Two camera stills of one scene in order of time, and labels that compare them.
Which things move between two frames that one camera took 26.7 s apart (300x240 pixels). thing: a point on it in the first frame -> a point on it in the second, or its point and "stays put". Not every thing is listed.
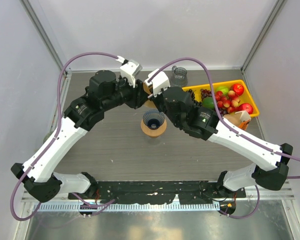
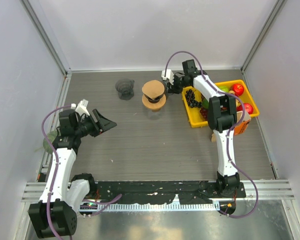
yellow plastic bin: (230, 96) stays put
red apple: (238, 89) stays put
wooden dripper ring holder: (154, 133) -> (155, 107)
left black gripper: (138, 95) -> (103, 123)
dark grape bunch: (195, 102) stays put
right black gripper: (155, 98) -> (172, 89)
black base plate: (166, 192) stays put
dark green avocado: (208, 102) stays put
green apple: (224, 90) stays put
